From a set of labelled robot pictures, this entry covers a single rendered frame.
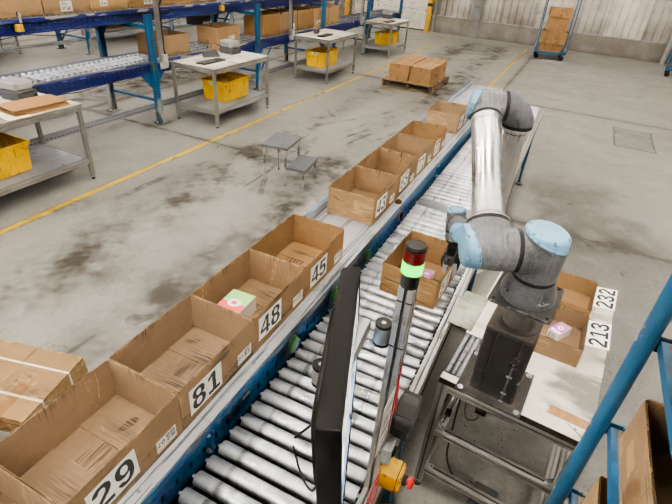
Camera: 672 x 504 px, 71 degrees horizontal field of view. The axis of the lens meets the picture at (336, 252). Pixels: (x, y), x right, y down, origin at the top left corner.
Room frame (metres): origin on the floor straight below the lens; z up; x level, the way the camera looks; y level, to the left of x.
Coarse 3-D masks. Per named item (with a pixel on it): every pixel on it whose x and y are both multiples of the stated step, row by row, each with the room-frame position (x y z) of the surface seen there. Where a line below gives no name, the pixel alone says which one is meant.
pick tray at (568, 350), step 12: (564, 312) 1.80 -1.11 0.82; (576, 312) 1.77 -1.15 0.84; (552, 324) 1.77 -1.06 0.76; (576, 324) 1.76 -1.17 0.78; (540, 336) 1.58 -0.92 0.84; (576, 336) 1.70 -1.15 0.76; (540, 348) 1.57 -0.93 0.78; (552, 348) 1.55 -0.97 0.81; (564, 348) 1.53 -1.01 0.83; (576, 348) 1.52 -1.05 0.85; (564, 360) 1.53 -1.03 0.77; (576, 360) 1.51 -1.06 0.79
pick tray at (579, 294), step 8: (560, 272) 2.11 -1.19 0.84; (560, 280) 2.10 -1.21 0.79; (568, 280) 2.09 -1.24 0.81; (576, 280) 2.07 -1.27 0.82; (584, 280) 2.05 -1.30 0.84; (568, 288) 2.08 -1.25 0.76; (576, 288) 2.06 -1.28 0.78; (584, 288) 2.05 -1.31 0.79; (592, 288) 2.03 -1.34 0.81; (568, 296) 2.01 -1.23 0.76; (576, 296) 2.02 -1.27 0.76; (584, 296) 2.02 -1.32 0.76; (592, 296) 1.97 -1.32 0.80; (560, 304) 1.84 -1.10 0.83; (568, 304) 1.83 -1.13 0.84; (576, 304) 1.95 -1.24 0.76; (584, 304) 1.95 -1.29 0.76; (592, 304) 1.84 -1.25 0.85; (584, 312) 1.79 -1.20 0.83
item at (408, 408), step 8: (408, 392) 0.99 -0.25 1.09; (400, 400) 0.96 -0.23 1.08; (408, 400) 0.96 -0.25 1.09; (416, 400) 0.96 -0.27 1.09; (400, 408) 0.93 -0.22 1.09; (408, 408) 0.93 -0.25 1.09; (416, 408) 0.93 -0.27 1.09; (400, 416) 0.91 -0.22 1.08; (408, 416) 0.91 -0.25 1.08; (416, 416) 0.92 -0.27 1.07; (392, 424) 0.90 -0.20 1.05; (400, 424) 0.89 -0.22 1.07; (408, 424) 0.89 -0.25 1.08; (408, 432) 0.88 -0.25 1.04
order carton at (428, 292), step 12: (408, 240) 2.25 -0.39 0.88; (420, 240) 2.27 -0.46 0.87; (432, 240) 2.24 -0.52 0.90; (444, 240) 2.21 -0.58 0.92; (396, 252) 2.10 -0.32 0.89; (432, 252) 2.23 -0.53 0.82; (384, 264) 1.95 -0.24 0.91; (396, 264) 2.13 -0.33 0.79; (432, 264) 2.21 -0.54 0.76; (384, 276) 1.94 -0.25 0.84; (396, 276) 1.91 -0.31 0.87; (420, 276) 1.86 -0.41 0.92; (444, 276) 1.89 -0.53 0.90; (384, 288) 1.94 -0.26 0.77; (396, 288) 1.91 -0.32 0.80; (420, 288) 1.85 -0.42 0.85; (432, 288) 1.83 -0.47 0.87; (420, 300) 1.85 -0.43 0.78; (432, 300) 1.82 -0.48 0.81
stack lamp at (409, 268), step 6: (408, 252) 0.89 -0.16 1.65; (426, 252) 0.89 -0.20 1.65; (408, 258) 0.88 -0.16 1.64; (414, 258) 0.88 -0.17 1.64; (420, 258) 0.88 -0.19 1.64; (402, 264) 0.90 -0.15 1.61; (408, 264) 0.88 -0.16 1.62; (414, 264) 0.88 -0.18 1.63; (420, 264) 0.88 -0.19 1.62; (402, 270) 0.89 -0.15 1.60; (408, 270) 0.88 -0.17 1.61; (414, 270) 0.88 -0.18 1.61; (420, 270) 0.88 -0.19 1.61; (408, 276) 0.88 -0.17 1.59; (414, 276) 0.88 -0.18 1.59
